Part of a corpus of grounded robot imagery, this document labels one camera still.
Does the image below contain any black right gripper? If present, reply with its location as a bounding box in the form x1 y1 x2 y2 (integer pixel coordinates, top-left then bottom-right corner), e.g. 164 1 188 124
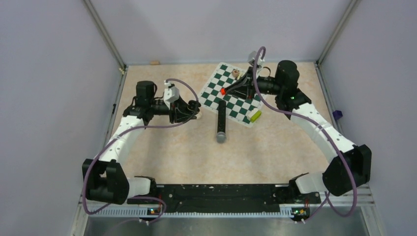
227 67 284 101

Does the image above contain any black earbud case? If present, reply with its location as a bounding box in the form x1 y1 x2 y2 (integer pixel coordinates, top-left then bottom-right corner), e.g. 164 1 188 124
188 100 201 115

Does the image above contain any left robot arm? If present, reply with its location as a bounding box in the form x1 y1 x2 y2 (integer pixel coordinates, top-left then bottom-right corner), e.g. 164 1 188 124
82 79 201 205

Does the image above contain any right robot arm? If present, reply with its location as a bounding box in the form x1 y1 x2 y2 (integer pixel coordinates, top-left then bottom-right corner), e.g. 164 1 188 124
221 60 372 203

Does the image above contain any wooden letter cube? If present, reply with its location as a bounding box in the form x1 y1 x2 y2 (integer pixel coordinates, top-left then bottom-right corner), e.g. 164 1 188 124
231 69 240 79

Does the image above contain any green white chessboard mat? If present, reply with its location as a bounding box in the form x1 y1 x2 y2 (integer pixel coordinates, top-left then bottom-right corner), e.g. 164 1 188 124
198 62 264 127

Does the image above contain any white and green toy brick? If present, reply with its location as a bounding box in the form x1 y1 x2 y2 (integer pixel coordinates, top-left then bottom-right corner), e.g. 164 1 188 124
246 109 262 123

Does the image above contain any wooden cork piece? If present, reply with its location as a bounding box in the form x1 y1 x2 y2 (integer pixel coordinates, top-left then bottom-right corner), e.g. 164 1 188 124
150 60 160 65

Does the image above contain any purple object outside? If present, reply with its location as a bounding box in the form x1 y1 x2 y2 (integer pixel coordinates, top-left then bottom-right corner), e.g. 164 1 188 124
332 110 343 120

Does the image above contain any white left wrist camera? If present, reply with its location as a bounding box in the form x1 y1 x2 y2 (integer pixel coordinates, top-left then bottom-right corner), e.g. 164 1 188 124
163 80 180 108

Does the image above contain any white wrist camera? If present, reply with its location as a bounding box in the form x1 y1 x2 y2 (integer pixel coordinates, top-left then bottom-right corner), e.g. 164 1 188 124
163 80 180 108
247 51 265 69

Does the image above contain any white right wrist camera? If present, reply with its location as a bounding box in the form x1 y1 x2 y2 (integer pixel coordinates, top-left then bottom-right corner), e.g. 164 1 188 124
247 51 265 69

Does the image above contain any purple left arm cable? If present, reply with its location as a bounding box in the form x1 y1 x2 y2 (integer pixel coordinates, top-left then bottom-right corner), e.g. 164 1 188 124
81 78 200 216

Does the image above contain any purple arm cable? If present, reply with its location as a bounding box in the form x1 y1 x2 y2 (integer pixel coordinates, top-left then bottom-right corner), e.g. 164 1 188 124
252 46 358 218
81 78 200 216

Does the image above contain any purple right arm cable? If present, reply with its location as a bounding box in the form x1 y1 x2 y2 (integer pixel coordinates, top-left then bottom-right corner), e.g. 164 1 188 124
252 46 358 218

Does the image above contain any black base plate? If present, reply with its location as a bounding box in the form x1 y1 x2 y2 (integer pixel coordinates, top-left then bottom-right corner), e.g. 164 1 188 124
127 183 322 214

